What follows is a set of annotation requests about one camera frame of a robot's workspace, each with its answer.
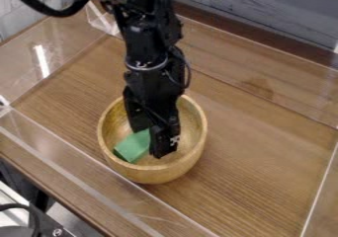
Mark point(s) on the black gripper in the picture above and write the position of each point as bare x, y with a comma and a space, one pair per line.
151, 92

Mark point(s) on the green rectangular block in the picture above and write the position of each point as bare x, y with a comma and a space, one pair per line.
134, 147

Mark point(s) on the brown wooden bowl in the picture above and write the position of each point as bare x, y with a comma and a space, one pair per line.
154, 171

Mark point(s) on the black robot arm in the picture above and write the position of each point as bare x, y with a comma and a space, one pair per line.
150, 28

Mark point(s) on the clear acrylic tray wall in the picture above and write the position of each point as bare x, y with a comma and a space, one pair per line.
265, 181

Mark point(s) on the clear acrylic corner bracket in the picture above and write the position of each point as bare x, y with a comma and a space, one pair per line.
101, 20

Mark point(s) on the black metal bracket with screw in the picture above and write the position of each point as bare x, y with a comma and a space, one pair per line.
51, 228

